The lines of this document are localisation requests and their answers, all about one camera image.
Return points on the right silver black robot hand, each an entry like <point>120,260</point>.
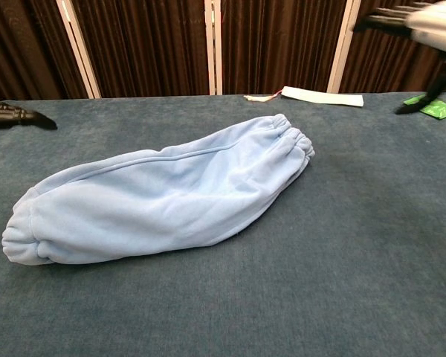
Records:
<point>438,26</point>

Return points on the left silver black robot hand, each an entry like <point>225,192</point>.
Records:
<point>11,115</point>

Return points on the light blue sweatpants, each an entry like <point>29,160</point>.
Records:
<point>152,208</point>

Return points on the dark curtain partition panel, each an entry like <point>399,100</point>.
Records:
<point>278,41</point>
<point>145,44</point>
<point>22,44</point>
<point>390,63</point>

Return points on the long white paper tag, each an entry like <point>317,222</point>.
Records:
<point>319,96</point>

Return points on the blue felt table cover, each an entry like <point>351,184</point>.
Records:
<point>319,279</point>

